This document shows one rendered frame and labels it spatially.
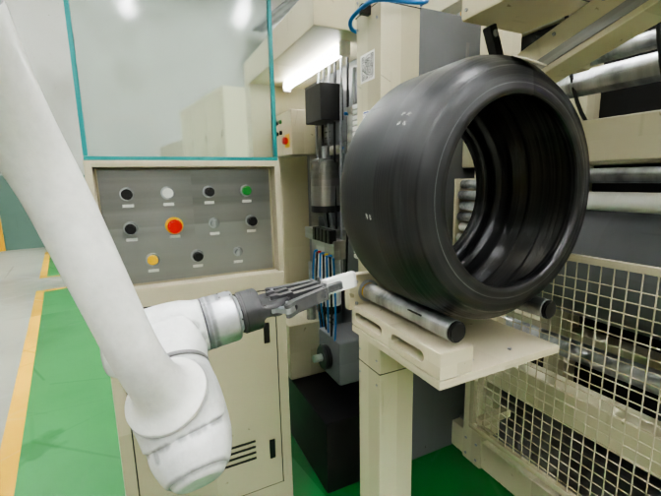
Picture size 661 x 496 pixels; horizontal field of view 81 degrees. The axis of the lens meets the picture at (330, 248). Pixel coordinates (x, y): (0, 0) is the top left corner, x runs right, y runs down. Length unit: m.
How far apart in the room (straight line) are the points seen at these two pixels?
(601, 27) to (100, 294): 1.14
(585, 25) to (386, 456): 1.31
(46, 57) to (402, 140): 9.23
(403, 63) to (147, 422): 1.01
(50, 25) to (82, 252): 9.48
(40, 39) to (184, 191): 8.62
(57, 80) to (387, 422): 9.07
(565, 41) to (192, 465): 1.19
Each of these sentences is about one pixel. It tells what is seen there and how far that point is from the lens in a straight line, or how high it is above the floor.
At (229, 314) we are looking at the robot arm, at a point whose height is 0.99.
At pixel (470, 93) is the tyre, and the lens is 0.79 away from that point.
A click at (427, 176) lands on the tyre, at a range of 0.71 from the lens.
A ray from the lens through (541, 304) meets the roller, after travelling 1.02.
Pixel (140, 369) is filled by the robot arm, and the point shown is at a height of 1.01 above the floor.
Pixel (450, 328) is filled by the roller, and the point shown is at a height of 0.91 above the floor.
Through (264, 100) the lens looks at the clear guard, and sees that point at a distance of 1.34.
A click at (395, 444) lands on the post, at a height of 0.37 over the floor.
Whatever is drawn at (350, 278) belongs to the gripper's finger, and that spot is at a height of 1.01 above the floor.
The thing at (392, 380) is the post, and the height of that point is 0.59.
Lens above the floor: 1.21
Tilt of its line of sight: 10 degrees down
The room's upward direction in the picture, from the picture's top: 1 degrees counter-clockwise
